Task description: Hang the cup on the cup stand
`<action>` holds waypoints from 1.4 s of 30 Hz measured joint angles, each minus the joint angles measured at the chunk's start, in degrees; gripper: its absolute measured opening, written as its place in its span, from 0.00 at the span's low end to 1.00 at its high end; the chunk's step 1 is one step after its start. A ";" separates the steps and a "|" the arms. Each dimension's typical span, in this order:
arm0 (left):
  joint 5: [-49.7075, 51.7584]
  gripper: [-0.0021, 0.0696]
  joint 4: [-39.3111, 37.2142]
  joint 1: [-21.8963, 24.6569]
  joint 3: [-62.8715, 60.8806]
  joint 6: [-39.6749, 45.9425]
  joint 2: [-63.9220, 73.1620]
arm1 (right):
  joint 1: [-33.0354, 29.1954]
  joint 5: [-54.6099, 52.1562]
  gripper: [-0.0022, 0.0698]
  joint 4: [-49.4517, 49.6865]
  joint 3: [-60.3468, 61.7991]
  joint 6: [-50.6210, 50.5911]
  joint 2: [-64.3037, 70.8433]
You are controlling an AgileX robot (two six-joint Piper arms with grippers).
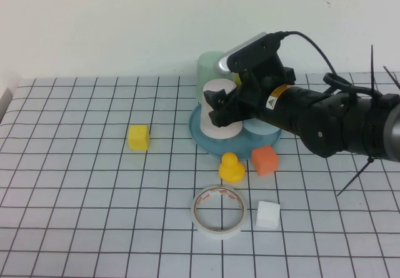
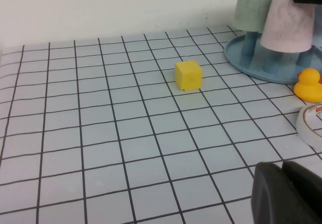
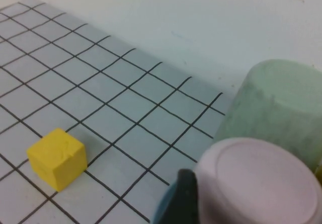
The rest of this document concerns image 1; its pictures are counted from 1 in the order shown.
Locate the grey grid pattern table cloth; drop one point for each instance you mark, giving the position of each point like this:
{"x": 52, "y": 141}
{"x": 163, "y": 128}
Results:
{"x": 62, "y": 118}

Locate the yellow foam cube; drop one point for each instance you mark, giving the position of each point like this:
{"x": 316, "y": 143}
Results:
{"x": 137, "y": 137}

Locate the pale pink plastic cup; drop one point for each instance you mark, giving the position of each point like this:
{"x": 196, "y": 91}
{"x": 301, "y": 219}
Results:
{"x": 218, "y": 131}

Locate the pale green plastic cup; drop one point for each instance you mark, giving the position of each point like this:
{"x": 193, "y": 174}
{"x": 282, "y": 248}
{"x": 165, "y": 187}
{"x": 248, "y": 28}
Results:
{"x": 206, "y": 68}

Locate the white foam cube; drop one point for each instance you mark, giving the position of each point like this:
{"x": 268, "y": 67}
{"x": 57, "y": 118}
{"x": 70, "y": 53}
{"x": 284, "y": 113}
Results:
{"x": 267, "y": 215}

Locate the white tape roll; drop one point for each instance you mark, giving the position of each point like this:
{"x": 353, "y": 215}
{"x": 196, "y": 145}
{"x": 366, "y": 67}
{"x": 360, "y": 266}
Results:
{"x": 200, "y": 221}

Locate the pale blue plastic cup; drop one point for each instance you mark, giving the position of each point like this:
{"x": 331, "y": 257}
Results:
{"x": 259, "y": 128}

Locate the black zip tie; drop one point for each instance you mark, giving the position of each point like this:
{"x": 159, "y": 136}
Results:
{"x": 372, "y": 68}
{"x": 356, "y": 176}
{"x": 392, "y": 75}

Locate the blue cup stand with posts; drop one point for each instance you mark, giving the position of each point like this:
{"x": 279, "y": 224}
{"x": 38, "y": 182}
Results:
{"x": 218, "y": 148}

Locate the yellow rubber duck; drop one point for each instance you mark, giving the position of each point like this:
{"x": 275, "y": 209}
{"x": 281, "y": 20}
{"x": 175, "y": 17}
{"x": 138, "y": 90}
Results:
{"x": 231, "y": 171}

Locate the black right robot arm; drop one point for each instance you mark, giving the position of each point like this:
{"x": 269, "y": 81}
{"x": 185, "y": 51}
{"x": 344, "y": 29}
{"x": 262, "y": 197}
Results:
{"x": 328, "y": 118}

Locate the orange foam cube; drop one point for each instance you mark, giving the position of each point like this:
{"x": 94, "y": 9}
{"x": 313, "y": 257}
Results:
{"x": 264, "y": 160}

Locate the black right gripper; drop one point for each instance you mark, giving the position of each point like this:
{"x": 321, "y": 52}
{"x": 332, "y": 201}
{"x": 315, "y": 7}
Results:
{"x": 259, "y": 84}

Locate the pale yellow plastic cup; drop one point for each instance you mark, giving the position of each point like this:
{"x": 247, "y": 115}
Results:
{"x": 238, "y": 78}

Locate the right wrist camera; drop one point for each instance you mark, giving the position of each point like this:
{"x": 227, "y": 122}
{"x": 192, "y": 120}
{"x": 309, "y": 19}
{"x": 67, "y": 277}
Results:
{"x": 247, "y": 51}

